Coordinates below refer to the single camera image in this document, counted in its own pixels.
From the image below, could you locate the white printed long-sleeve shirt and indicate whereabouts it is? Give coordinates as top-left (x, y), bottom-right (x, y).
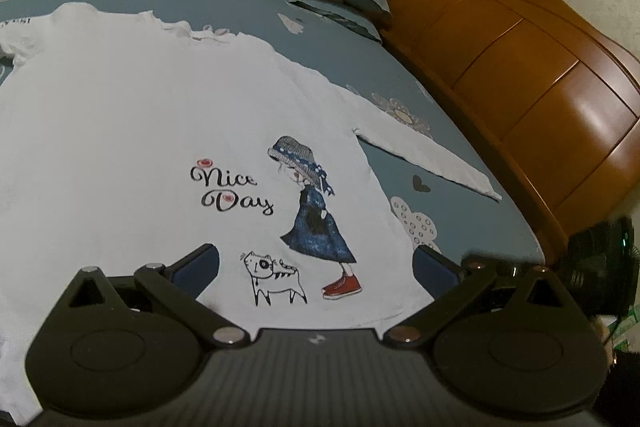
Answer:
top-left (1, 3), bottom-right (494, 421)

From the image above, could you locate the teal floral bed sheet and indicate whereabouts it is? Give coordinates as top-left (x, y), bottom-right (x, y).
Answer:
top-left (1, 0), bottom-right (544, 261)

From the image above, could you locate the wooden headboard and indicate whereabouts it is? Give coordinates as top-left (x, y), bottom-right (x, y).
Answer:
top-left (382, 0), bottom-right (639, 259)

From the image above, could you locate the lower teal pillow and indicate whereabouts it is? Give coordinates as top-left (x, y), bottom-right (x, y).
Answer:
top-left (288, 0), bottom-right (382, 42)

